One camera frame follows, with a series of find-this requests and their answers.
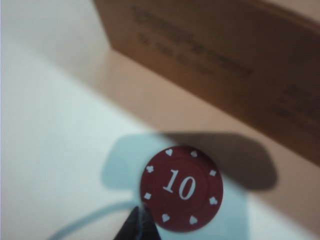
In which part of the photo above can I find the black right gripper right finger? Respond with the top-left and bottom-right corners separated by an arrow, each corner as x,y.
142,204 -> 161,240

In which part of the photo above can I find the long brown cardboard box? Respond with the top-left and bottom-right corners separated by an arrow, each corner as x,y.
92,0 -> 320,170

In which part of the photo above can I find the red poker chip 10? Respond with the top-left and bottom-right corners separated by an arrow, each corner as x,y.
139,145 -> 224,233

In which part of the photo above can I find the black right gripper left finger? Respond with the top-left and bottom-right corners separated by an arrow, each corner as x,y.
113,206 -> 144,240

